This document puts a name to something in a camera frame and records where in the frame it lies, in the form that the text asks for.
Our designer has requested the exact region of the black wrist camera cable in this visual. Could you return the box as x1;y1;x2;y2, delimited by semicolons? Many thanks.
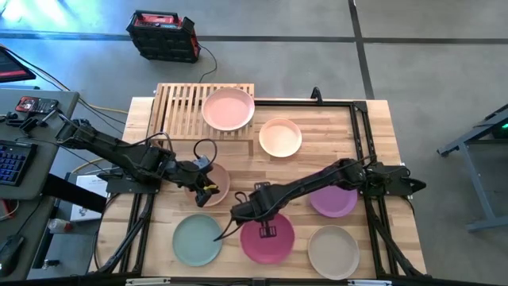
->
213;190;249;242
130;131;218;162

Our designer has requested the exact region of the clear plastic bottle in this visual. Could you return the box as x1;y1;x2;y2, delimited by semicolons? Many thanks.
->
47;218;75;234

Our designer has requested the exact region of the black toolbox cable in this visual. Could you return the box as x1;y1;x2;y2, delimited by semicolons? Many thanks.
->
197;43;218;83

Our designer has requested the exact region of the purple plate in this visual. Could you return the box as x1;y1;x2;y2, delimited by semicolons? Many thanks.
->
309;185;359;218

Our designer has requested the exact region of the small peach plate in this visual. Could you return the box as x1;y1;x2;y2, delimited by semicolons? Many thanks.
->
258;118;303;159

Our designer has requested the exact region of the salmon pink plate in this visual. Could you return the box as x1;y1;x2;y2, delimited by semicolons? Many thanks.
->
201;87;256;133

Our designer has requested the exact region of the teal plate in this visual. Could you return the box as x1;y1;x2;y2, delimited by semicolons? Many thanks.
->
171;214;224;268

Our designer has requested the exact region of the black aluminium table frame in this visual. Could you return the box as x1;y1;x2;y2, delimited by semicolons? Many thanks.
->
89;89;429;286

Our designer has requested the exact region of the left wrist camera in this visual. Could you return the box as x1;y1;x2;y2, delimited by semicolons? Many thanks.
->
193;155;211;172

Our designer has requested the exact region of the beige plate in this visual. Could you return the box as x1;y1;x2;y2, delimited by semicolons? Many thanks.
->
307;225;360;280

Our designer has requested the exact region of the red black power box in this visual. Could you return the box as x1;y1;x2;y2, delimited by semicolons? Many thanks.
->
125;10;202;64

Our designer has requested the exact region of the black computer mouse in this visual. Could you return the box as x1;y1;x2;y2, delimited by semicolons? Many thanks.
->
0;234;25;279

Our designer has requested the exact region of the wooden slatted shelf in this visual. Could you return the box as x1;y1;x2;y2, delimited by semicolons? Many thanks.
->
146;82;256;157

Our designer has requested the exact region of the silver metal bracket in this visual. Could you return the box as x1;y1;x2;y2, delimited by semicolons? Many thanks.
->
348;279;393;286
125;277;171;286

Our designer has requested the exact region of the grey metal stand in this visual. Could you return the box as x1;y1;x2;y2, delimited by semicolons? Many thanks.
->
436;103;508;234

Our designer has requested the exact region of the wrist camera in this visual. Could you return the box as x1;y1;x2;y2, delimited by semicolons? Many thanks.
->
231;202;255;224
193;155;211;172

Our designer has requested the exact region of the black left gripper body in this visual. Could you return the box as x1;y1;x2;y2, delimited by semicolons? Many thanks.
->
170;158;220;195

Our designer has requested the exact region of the black desk gadget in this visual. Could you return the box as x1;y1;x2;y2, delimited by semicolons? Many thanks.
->
18;113;56;135

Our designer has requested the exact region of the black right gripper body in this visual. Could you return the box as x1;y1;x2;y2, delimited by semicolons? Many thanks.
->
252;185;287;220

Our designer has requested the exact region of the black backlit keyboard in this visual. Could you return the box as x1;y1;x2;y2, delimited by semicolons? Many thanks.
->
0;139;39;187

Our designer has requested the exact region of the red and black handset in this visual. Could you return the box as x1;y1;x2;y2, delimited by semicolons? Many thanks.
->
14;95;60;115

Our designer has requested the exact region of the black diagonal beam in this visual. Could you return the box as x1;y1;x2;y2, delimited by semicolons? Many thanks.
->
41;173;108;215

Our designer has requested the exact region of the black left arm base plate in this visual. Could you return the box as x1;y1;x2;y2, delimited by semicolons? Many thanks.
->
105;176;164;195

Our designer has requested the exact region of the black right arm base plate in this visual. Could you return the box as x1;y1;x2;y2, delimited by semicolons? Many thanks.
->
359;162;428;199

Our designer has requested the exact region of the white booklet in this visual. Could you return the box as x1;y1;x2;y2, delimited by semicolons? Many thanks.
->
70;174;109;222

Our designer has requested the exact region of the brown plate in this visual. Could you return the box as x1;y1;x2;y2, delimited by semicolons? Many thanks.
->
184;162;232;208

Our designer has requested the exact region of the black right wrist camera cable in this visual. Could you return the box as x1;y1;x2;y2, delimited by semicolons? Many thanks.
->
213;190;249;242

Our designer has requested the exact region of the grey desk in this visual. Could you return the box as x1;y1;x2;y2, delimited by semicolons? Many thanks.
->
0;87;80;202

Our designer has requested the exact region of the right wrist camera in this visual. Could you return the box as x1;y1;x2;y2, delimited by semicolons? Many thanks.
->
231;202;255;224

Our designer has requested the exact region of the black left wrist camera cable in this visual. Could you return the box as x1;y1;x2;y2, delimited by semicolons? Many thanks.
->
130;131;218;162

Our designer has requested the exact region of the black floor cable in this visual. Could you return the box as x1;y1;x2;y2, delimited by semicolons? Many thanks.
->
2;45;129;125

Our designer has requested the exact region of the magenta plate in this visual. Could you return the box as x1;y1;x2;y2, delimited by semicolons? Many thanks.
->
239;213;296;265

